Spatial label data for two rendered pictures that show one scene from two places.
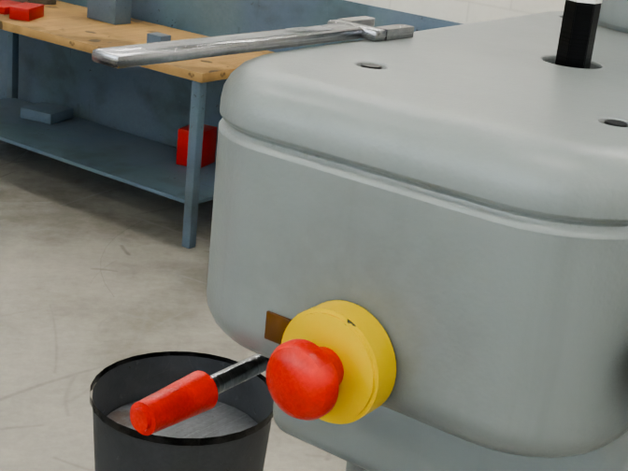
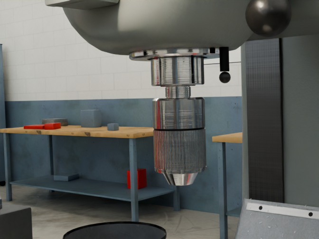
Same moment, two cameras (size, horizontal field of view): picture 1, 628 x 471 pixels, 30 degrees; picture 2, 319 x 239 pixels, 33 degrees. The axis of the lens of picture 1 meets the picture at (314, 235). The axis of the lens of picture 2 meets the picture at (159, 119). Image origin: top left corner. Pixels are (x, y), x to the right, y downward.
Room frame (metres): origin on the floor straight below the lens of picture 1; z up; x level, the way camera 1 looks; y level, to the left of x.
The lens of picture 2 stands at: (0.24, -0.18, 1.28)
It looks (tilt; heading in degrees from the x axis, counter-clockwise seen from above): 3 degrees down; 6
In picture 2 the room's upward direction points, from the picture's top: 2 degrees counter-clockwise
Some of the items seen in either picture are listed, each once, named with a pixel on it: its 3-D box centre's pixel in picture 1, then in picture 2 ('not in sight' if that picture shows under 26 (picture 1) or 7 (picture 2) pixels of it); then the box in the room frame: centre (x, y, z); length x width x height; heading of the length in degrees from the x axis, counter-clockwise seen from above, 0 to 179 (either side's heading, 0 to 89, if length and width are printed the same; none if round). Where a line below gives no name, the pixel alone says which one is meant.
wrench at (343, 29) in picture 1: (265, 39); not in sight; (0.67, 0.04, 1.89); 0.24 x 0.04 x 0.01; 143
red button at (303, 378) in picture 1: (309, 376); not in sight; (0.52, 0.00, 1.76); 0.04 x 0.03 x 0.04; 56
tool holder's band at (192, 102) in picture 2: not in sight; (178, 103); (0.73, -0.15, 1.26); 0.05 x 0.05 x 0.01
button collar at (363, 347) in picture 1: (336, 362); not in sight; (0.54, -0.02, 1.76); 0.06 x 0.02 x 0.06; 56
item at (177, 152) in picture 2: not in sight; (179, 139); (0.73, -0.15, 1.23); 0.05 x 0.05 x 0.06
